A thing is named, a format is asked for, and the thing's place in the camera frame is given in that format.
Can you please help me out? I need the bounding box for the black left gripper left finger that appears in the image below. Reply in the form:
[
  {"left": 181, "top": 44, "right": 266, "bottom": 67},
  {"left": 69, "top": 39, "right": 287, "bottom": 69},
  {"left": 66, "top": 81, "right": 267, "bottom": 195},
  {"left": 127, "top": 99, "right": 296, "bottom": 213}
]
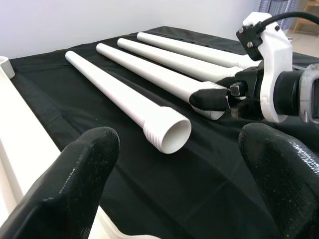
[{"left": 0, "top": 126, "right": 122, "bottom": 239}]

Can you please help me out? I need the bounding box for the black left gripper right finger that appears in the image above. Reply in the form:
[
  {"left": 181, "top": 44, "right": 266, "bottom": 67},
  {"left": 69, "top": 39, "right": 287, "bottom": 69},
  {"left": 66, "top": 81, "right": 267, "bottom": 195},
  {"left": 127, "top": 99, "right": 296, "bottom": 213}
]
[{"left": 238, "top": 122, "right": 319, "bottom": 239}]

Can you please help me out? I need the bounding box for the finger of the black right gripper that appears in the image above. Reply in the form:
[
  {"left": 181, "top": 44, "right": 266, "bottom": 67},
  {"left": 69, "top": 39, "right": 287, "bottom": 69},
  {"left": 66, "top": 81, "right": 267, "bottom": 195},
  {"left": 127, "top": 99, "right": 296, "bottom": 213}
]
[{"left": 189, "top": 86, "right": 229, "bottom": 113}]

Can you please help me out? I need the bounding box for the white plastic table leg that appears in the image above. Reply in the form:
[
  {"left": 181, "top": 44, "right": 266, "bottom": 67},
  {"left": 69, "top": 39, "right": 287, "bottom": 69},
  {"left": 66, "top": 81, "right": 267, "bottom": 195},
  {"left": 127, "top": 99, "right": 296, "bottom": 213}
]
[
  {"left": 64, "top": 50, "right": 192, "bottom": 155},
  {"left": 96, "top": 42, "right": 228, "bottom": 121},
  {"left": 137, "top": 31, "right": 264, "bottom": 69},
  {"left": 117, "top": 37, "right": 247, "bottom": 84}
]

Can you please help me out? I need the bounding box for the white plastic children table top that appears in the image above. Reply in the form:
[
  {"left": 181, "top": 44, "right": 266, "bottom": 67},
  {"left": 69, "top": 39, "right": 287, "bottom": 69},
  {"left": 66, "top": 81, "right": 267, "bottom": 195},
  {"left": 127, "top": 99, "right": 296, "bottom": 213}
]
[{"left": 0, "top": 56, "right": 153, "bottom": 239}]

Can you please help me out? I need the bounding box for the blue plastic rack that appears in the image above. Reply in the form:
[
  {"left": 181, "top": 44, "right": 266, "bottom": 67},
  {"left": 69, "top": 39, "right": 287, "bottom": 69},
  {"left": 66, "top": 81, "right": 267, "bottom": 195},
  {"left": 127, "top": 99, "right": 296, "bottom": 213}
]
[{"left": 258, "top": 0, "right": 275, "bottom": 13}]

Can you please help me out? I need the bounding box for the black cloth table cover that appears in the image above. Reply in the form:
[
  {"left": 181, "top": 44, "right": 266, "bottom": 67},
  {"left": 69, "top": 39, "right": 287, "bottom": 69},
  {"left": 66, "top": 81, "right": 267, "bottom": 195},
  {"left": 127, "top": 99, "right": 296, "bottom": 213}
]
[{"left": 9, "top": 25, "right": 319, "bottom": 239}]

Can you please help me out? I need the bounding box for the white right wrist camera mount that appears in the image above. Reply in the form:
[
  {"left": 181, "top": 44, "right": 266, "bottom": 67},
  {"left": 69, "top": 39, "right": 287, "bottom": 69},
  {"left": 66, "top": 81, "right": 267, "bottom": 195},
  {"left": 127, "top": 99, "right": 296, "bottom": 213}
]
[{"left": 235, "top": 11, "right": 294, "bottom": 123}]

